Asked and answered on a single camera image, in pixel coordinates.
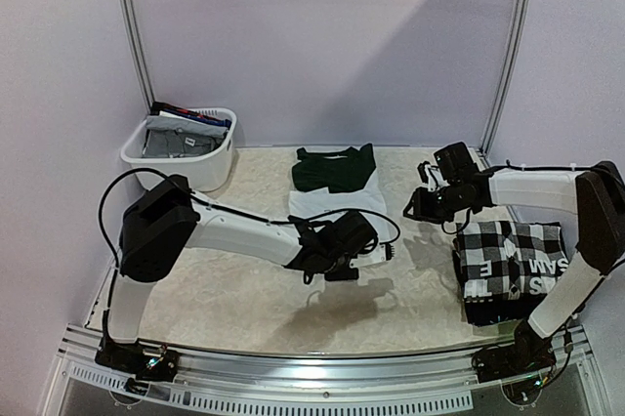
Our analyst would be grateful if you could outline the right aluminium corner post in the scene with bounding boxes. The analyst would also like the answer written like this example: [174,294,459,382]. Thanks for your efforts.
[479,0,529,158]

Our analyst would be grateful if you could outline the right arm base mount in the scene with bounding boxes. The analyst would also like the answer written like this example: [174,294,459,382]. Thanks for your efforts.
[471,319,570,383]

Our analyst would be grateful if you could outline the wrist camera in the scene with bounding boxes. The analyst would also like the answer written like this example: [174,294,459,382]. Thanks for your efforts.
[352,243,395,268]
[417,161,444,192]

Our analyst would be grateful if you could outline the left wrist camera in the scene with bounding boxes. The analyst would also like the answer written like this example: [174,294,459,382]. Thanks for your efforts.
[352,243,395,268]

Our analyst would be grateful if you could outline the left aluminium corner post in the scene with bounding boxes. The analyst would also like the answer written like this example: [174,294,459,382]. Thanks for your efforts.
[119,0,155,113]

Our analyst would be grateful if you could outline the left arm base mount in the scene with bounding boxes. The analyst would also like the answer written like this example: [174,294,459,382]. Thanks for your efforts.
[95,334,181,383]

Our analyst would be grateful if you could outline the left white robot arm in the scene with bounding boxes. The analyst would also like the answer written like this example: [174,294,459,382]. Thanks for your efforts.
[103,176,386,371]

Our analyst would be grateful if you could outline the white laundry basket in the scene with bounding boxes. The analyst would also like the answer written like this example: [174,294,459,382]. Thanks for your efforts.
[120,107,237,191]

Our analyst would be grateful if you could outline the folded black garment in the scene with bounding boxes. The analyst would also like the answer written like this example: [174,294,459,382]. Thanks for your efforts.
[451,223,570,327]

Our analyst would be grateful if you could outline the white cloth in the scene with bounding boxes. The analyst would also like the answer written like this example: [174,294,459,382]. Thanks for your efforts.
[288,144,387,218]

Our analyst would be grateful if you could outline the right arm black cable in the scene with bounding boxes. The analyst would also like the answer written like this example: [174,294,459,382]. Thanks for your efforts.
[441,159,625,236]

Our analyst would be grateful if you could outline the grey cloth in basket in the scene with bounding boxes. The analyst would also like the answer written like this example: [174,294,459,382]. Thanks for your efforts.
[142,116,229,158]

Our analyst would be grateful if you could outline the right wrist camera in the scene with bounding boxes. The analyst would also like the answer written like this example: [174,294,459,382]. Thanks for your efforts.
[417,161,444,192]

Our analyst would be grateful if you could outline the aluminium corner post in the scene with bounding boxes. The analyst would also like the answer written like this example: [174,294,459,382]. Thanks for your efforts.
[119,0,155,113]
[479,0,529,158]

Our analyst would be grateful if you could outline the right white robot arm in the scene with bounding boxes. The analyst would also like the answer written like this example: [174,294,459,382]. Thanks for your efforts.
[403,142,624,373]

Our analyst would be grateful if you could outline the dark striped cloth in basket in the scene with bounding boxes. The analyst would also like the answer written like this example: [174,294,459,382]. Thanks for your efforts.
[150,102,232,128]

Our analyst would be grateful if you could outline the aluminium front rail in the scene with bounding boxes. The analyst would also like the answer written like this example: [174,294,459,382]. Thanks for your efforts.
[41,325,615,415]

